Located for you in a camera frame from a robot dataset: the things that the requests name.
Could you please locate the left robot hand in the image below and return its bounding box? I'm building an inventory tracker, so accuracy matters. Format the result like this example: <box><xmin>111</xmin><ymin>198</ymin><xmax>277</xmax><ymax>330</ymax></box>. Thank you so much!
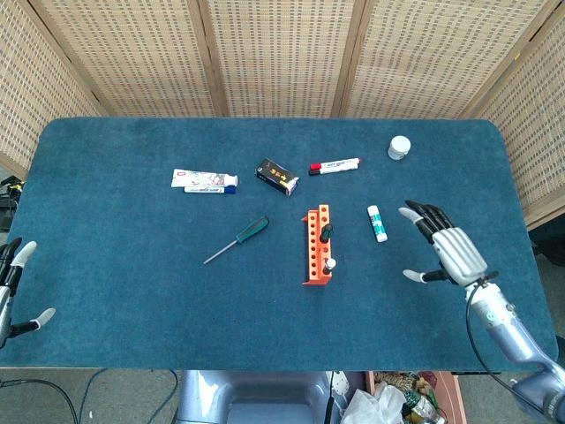
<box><xmin>0</xmin><ymin>237</ymin><xmax>57</xmax><ymax>350</ymax></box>

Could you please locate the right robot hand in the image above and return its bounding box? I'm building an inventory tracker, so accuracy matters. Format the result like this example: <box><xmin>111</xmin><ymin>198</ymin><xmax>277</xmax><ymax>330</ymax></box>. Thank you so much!
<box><xmin>398</xmin><ymin>200</ymin><xmax>499</xmax><ymax>287</ymax></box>

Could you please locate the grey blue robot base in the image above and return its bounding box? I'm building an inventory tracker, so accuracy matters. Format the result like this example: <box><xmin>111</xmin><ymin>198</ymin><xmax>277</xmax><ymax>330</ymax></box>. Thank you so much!
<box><xmin>175</xmin><ymin>369</ymin><xmax>336</xmax><ymax>424</ymax></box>

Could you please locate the white green glue stick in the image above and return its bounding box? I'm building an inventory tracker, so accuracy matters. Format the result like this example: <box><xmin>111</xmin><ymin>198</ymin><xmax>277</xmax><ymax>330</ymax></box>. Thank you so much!
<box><xmin>366</xmin><ymin>205</ymin><xmax>389</xmax><ymax>243</ymax></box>

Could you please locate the black floor equipment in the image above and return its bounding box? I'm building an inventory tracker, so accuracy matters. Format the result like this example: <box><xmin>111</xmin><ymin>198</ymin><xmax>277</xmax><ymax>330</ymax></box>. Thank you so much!
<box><xmin>0</xmin><ymin>175</ymin><xmax>26</xmax><ymax>231</ymax></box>

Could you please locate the small white jar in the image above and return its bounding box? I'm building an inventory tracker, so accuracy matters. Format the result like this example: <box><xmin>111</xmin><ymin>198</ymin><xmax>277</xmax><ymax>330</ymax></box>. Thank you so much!
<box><xmin>388</xmin><ymin>135</ymin><xmax>412</xmax><ymax>161</ymax></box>

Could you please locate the blue felt table cover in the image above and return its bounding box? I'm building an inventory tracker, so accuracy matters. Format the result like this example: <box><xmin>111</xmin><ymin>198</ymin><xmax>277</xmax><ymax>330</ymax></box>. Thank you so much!
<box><xmin>0</xmin><ymin>117</ymin><xmax>560</xmax><ymax>372</ymax></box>

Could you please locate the pink storage box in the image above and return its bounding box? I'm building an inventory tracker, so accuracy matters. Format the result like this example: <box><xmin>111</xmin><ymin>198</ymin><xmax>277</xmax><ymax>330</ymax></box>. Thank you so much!
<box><xmin>365</xmin><ymin>370</ymin><xmax>468</xmax><ymax>424</ymax></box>

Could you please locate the orange tool holder rack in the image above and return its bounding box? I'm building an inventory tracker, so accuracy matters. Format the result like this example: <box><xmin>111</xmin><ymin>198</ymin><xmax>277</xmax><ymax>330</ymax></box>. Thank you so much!
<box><xmin>300</xmin><ymin>203</ymin><xmax>335</xmax><ymax>287</ymax></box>

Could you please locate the rattan folding screen panel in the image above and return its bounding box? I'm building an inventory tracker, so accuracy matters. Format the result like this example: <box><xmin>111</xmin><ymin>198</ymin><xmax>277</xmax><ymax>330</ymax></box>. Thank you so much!
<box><xmin>458</xmin><ymin>8</ymin><xmax>565</xmax><ymax>231</ymax></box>
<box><xmin>0</xmin><ymin>0</ymin><xmax>105</xmax><ymax>180</ymax></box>
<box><xmin>330</xmin><ymin>0</ymin><xmax>565</xmax><ymax>119</ymax></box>
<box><xmin>196</xmin><ymin>0</ymin><xmax>367</xmax><ymax>119</ymax></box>
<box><xmin>26</xmin><ymin>0</ymin><xmax>229</xmax><ymax>118</ymax></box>

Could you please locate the green bottle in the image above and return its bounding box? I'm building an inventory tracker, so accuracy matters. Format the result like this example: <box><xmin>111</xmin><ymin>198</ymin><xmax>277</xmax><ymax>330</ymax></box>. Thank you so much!
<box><xmin>403</xmin><ymin>388</ymin><xmax>447</xmax><ymax>424</ymax></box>

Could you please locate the red capped white marker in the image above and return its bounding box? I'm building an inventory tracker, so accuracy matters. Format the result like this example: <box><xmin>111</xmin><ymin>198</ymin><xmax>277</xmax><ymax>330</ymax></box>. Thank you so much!
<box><xmin>310</xmin><ymin>157</ymin><xmax>362</xmax><ymax>172</ymax></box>

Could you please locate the white plastic bag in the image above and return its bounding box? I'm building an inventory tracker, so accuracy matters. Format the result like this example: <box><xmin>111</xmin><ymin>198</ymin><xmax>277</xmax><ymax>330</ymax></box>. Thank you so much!
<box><xmin>342</xmin><ymin>382</ymin><xmax>407</xmax><ymax>424</ymax></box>

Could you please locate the black cardboard box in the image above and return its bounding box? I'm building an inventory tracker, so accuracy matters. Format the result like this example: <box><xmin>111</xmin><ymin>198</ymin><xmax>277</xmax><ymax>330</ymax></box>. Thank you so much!
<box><xmin>254</xmin><ymin>157</ymin><xmax>300</xmax><ymax>198</ymax></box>

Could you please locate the large green black screwdriver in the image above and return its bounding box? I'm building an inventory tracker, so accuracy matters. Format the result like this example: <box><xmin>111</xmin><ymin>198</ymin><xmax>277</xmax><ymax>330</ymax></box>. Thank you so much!
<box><xmin>202</xmin><ymin>216</ymin><xmax>270</xmax><ymax>266</ymax></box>

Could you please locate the white toothpaste tube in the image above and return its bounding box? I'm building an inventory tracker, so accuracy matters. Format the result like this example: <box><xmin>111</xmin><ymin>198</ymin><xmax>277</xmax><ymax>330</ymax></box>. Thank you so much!
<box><xmin>170</xmin><ymin>168</ymin><xmax>239</xmax><ymax>189</ymax></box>

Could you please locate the blue capped white marker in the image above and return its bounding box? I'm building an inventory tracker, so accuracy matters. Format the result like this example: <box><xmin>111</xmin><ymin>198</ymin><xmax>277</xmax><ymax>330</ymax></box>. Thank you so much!
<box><xmin>183</xmin><ymin>185</ymin><xmax>237</xmax><ymax>195</ymax></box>

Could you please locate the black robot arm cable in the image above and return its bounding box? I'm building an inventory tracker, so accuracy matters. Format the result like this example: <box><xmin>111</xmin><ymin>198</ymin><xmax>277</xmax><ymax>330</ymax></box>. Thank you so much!
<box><xmin>465</xmin><ymin>273</ymin><xmax>548</xmax><ymax>420</ymax></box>

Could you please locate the black floor cable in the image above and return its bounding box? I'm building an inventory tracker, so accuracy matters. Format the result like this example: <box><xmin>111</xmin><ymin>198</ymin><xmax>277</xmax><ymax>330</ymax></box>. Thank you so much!
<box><xmin>0</xmin><ymin>378</ymin><xmax>79</xmax><ymax>424</ymax></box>
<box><xmin>78</xmin><ymin>368</ymin><xmax>109</xmax><ymax>424</ymax></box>
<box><xmin>145</xmin><ymin>369</ymin><xmax>180</xmax><ymax>424</ymax></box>

